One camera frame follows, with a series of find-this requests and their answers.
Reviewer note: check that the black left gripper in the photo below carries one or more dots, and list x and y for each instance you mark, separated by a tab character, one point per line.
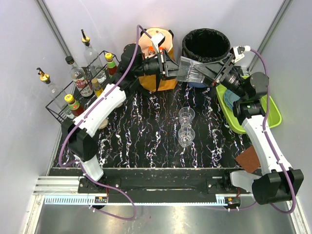
163	64

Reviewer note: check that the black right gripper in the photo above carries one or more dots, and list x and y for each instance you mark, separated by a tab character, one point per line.
223	72

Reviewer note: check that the clear glass tumbler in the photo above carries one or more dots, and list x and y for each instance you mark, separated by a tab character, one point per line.
187	71
186	116
185	136

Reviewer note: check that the teal ceramic plate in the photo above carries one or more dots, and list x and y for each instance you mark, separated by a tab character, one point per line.
229	98

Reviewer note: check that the small yellow seasoning bottle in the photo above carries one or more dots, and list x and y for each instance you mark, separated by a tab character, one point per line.
97	87

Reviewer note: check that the glass jar front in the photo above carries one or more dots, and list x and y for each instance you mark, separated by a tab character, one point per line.
103	124

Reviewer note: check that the clear bottle black cap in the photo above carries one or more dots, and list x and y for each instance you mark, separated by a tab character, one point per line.
79	78

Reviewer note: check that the red sauce bottle yellow cap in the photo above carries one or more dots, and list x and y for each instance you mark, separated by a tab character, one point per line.
74	105

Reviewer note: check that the clear oil bottle gold spout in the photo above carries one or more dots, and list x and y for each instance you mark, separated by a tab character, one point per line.
57	94

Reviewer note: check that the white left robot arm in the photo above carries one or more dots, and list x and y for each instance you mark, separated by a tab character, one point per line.
79	133

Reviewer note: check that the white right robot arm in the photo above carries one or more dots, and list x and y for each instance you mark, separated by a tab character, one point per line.
279	181

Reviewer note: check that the orange canvas tote bag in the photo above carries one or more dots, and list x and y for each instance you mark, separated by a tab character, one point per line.
149	82

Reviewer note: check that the orange snack box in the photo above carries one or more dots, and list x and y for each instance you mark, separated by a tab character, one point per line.
151	51

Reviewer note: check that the trash bin with black liner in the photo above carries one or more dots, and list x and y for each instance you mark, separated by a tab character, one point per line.
205	45

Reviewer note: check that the lime green plastic tub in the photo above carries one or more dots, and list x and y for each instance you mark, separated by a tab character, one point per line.
274	119

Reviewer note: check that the brown scouring pad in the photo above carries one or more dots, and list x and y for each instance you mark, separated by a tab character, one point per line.
248	160

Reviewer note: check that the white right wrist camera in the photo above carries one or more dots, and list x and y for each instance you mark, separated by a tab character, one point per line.
239	51

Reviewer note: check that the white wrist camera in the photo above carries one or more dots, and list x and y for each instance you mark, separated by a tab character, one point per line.
157	40
239	51

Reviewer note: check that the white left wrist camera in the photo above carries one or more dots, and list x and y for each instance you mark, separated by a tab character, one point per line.
157	40

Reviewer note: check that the black wire dish rack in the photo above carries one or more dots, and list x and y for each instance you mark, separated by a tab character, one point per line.
72	89

